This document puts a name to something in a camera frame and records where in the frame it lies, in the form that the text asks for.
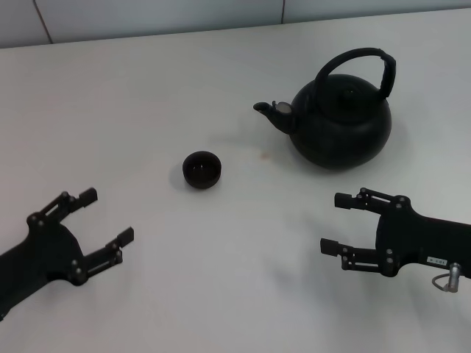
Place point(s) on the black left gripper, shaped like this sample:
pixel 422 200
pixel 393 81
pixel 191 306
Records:
pixel 40 261

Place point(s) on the small dark teacup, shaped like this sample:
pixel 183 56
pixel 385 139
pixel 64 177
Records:
pixel 202 173

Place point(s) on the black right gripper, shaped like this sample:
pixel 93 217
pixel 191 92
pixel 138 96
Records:
pixel 416 237

